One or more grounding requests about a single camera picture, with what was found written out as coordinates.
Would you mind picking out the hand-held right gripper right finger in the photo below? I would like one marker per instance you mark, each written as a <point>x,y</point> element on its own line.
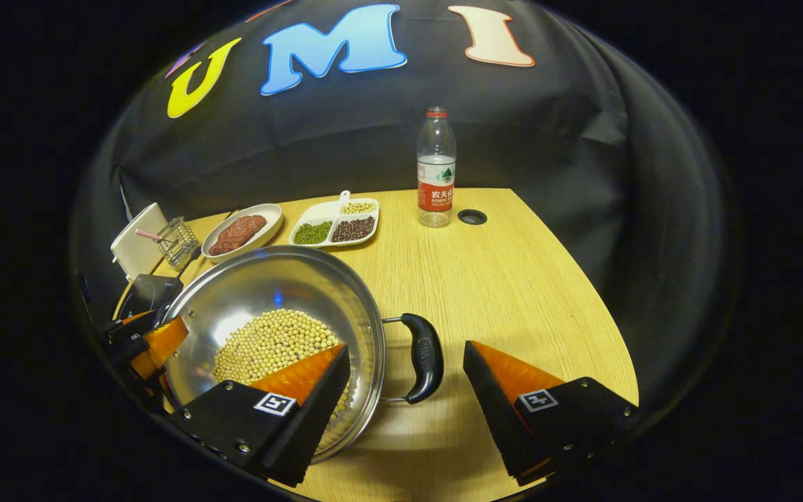
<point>499,425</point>

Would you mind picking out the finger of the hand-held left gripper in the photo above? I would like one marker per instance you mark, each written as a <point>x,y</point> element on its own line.
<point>126,322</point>
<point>161,345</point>

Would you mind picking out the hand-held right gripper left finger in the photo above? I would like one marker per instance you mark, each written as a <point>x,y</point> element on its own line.
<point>311,432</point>

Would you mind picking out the black induction cooktop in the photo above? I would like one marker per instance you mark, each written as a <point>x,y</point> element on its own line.
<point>147,293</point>

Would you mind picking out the pile of soybeans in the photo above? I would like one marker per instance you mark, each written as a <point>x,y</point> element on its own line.
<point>269,341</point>

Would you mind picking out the stainless steel pot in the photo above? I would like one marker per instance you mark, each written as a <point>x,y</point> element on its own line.
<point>276,279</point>

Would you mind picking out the white toaster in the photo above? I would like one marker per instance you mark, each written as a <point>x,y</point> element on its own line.
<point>136,251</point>

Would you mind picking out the pink stick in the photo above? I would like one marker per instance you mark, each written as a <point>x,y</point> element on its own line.
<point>147,235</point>

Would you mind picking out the clear glass container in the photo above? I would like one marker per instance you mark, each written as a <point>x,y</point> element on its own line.
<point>182,247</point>

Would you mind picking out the red meat slices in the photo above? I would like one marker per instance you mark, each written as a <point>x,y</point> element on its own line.
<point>238,233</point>

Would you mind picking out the white oval plate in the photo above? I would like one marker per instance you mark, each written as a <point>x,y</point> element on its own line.
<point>265,209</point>

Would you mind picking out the pile of green mung beans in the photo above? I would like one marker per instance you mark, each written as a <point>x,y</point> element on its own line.
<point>313,232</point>

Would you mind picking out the pile of dark red beans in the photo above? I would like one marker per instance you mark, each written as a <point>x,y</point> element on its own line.
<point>353,229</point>

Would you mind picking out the white divided dish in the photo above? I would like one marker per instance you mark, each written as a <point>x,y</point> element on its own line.
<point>325,211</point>

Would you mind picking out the small heap of yellow beans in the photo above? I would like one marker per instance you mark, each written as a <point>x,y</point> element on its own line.
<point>358,207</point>

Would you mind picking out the clear plastic water bottle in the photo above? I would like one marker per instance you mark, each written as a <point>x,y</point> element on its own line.
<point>436,174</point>

